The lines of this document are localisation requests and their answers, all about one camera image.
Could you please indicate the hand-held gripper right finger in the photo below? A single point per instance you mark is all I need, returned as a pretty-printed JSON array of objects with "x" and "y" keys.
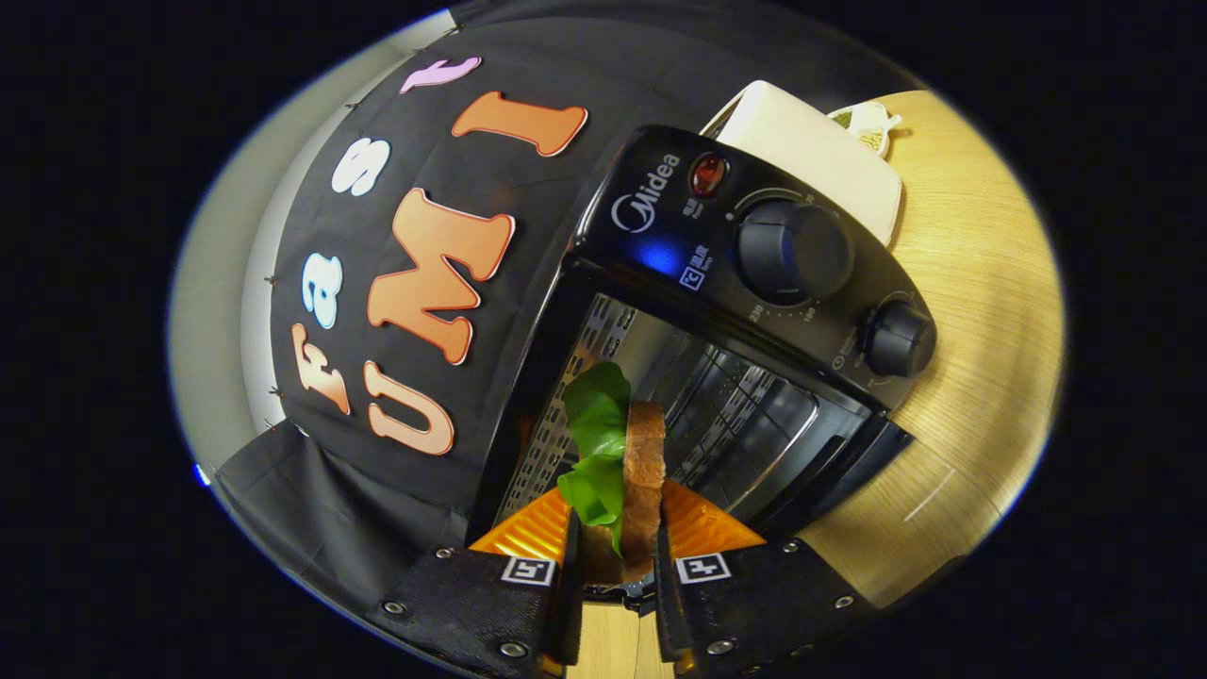
[{"x": 663, "y": 594}]

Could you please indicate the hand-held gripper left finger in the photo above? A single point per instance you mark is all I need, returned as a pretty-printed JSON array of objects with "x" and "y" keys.
[{"x": 572, "y": 585}]

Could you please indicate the lettuce sandwich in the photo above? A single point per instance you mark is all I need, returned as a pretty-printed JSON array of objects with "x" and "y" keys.
[{"x": 643, "y": 471}]

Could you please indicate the black toaster oven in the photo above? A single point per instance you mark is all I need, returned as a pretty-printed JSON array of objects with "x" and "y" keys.
[{"x": 660, "y": 217}]

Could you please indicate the white pop-up toaster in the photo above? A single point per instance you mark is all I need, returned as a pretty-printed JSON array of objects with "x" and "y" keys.
[{"x": 811, "y": 151}]

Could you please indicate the white divided condiment dish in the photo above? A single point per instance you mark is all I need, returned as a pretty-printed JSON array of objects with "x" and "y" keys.
[{"x": 869, "y": 127}]

